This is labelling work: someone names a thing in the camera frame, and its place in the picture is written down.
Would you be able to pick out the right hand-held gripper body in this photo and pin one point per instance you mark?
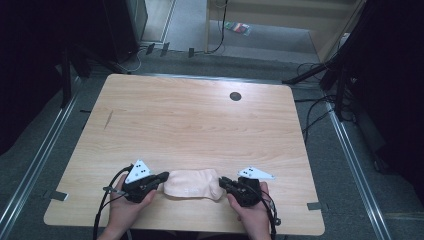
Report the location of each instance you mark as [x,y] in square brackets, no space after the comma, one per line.
[250,191]

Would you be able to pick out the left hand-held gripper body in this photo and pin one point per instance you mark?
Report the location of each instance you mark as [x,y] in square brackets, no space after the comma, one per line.
[138,186]

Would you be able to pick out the beige cloth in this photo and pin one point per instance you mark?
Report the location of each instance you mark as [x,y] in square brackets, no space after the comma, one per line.
[193,183]

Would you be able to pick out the person's right hand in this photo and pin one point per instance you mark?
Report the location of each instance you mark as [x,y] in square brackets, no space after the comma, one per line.
[253,215]

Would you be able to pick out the person's left hand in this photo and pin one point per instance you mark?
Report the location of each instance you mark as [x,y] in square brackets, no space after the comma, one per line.
[126,213]

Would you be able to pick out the grey tape piece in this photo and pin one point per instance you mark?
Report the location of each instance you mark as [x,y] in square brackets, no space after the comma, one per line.
[58,195]
[314,206]

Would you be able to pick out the round dark table grommet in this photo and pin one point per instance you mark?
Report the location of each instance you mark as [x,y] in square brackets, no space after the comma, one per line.
[235,96]

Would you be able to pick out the black power plug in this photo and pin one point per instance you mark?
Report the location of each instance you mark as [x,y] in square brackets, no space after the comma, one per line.
[150,48]
[164,48]

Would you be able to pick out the black metal stand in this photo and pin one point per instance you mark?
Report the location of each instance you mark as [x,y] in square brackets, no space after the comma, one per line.
[65,80]
[320,66]

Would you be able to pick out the black cabinet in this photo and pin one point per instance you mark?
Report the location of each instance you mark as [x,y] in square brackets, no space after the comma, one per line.
[128,26]

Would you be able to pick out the colourful packet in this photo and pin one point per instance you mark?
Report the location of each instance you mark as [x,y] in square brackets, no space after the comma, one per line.
[237,28]

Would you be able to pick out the metal floor rail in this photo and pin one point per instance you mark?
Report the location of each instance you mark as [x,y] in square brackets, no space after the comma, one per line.
[36,160]
[356,173]

